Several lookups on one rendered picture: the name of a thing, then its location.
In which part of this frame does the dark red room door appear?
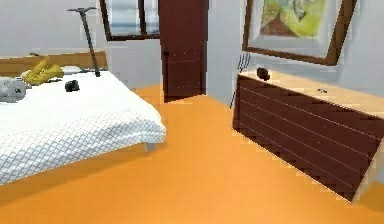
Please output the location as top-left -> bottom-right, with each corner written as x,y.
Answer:
157,0 -> 210,103

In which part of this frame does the dark round object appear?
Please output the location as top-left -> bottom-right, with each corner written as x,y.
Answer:
256,67 -> 272,82

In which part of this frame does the brown framed window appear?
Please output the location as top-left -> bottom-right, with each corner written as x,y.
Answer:
99,0 -> 162,42

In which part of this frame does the dark brown chest of drawers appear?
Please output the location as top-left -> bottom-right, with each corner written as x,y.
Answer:
231,69 -> 384,204

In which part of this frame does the small black object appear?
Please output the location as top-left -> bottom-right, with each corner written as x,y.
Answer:
64,79 -> 81,93

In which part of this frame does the white quilted bed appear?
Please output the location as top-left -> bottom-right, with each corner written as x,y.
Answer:
0,50 -> 167,186

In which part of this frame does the brown framed picture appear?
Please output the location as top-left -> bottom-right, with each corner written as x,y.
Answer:
242,0 -> 358,67

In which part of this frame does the yellow crumpled cloth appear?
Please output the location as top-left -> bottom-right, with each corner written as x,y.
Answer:
21,58 -> 65,86

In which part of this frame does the grey pillow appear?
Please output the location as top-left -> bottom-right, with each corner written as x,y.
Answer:
0,76 -> 28,103

